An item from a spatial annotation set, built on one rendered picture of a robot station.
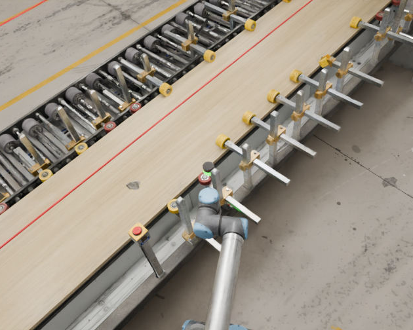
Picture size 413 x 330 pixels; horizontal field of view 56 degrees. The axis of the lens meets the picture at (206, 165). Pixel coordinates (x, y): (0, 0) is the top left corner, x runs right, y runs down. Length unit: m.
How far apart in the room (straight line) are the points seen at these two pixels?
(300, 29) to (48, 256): 2.41
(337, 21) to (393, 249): 1.79
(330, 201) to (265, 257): 0.72
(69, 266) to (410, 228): 2.42
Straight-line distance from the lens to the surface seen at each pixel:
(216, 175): 2.05
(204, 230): 1.67
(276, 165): 2.61
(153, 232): 2.37
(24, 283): 2.34
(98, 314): 2.42
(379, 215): 3.34
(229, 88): 2.81
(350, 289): 3.03
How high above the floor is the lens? 2.80
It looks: 53 degrees down
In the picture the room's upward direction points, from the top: 10 degrees counter-clockwise
